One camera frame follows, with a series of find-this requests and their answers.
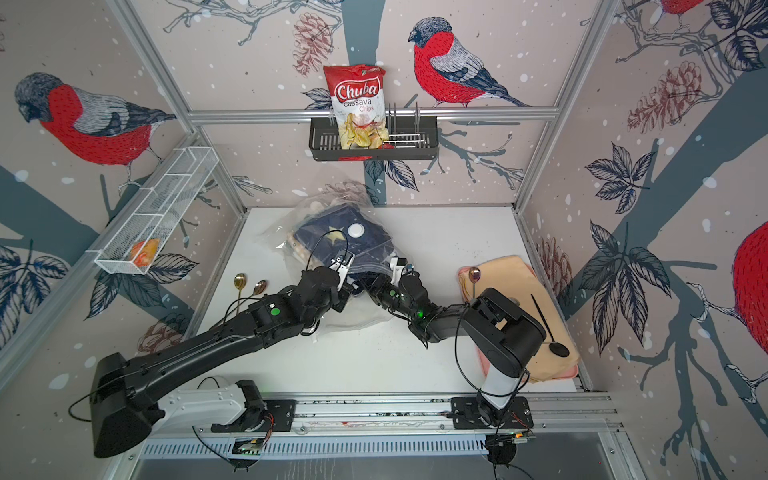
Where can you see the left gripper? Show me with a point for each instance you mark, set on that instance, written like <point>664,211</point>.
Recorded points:
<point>345,294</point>

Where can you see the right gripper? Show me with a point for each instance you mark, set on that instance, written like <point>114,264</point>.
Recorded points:
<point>380,286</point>

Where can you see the navy star blanket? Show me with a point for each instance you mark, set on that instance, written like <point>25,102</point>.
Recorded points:
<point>348,229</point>

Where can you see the clear plastic vacuum bag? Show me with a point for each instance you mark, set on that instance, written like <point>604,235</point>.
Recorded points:
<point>360,311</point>

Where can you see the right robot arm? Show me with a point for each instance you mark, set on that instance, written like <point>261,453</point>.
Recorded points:
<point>505,334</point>

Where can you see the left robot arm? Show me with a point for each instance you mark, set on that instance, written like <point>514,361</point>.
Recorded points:
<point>125,394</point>

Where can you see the red Chuba chips bag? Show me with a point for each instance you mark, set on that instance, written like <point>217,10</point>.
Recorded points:
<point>358,105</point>

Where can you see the copper spoon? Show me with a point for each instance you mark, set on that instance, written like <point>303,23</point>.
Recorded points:
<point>259,288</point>

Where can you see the gold spoon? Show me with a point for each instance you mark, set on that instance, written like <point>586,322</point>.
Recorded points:
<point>240,282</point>

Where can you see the beige pink cutting board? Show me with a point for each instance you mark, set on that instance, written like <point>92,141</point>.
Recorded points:
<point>514,278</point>

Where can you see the orange item in basket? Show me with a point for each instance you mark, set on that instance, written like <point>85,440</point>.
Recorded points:
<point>143,253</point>

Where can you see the black spoon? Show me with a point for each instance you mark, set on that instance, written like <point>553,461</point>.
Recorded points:
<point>555,347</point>

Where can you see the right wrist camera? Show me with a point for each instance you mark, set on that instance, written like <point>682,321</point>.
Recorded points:
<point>399,266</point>

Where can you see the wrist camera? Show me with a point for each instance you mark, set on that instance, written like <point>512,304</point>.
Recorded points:
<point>399,266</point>
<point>341,265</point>

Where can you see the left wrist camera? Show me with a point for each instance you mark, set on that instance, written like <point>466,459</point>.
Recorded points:
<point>341,265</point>

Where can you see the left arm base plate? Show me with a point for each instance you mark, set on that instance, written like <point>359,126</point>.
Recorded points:
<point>260,416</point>

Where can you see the black wall shelf basket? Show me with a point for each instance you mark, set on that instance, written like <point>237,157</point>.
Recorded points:
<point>400,138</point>

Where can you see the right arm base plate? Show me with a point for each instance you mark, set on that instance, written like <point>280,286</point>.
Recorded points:
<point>474,413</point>

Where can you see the white mesh wall basket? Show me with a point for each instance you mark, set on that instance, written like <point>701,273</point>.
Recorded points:
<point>160,209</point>

